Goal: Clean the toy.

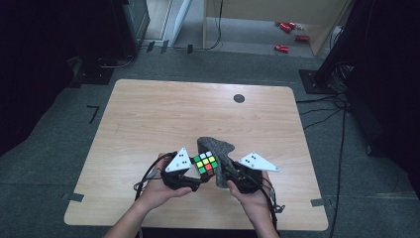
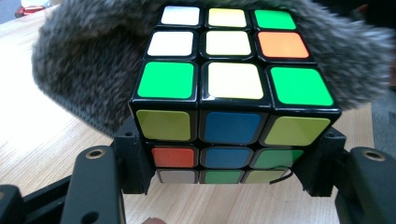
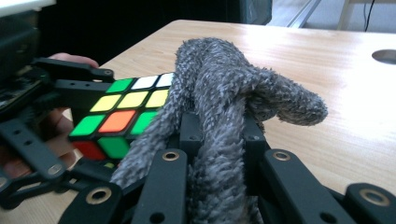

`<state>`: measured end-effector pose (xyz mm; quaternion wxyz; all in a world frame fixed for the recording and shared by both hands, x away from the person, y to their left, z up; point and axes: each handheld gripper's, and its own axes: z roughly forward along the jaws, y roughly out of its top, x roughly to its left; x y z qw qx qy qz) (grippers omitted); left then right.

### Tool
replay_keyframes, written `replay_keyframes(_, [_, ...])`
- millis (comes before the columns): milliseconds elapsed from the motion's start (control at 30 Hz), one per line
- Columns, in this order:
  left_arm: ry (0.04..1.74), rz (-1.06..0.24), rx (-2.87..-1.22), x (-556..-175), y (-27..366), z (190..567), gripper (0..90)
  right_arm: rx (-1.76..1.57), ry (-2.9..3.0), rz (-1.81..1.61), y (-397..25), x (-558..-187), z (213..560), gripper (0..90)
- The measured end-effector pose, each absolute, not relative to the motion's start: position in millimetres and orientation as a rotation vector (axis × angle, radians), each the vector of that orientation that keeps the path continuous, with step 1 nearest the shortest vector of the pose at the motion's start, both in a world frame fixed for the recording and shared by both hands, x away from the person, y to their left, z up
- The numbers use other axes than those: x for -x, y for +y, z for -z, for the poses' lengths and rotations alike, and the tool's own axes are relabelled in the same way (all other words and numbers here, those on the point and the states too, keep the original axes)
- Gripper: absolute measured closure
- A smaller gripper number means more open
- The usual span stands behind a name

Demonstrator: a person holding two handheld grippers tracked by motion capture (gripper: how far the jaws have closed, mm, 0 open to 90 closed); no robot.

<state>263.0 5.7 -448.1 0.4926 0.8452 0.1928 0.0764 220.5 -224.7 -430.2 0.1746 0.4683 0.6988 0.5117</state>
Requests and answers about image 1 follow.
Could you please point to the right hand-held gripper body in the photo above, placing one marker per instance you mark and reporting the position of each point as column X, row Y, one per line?
column 256, row 163

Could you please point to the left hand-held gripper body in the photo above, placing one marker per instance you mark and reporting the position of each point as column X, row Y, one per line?
column 180, row 162

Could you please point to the multicoloured puzzle cube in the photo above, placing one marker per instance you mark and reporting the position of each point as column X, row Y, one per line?
column 205, row 163

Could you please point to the grey fuzzy cloth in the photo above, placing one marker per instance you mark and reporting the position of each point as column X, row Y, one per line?
column 216, row 147

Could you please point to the person's left hand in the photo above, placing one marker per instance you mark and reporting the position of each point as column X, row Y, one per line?
column 157, row 191

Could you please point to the person's right hand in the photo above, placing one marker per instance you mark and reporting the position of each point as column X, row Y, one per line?
column 256, row 206

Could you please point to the black round table grommet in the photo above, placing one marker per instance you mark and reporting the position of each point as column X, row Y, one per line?
column 239, row 98

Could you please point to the grey tape piece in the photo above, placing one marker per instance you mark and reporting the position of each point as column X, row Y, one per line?
column 74, row 197
column 317, row 202

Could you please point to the black stand with base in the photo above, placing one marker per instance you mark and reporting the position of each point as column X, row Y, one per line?
column 317, row 81

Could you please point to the black tape strip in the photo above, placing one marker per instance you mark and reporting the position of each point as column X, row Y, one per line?
column 164, row 46
column 189, row 49
column 150, row 46

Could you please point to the red can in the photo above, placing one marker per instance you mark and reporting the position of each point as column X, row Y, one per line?
column 285, row 27
column 281, row 48
column 292, row 25
column 301, row 38

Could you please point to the black floor plate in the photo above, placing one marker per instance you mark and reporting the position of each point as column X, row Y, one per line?
column 94, row 76

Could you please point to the white panel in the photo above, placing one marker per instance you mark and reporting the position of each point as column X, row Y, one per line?
column 180, row 20

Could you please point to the dark cabinet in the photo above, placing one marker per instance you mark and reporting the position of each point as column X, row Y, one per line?
column 132, row 23

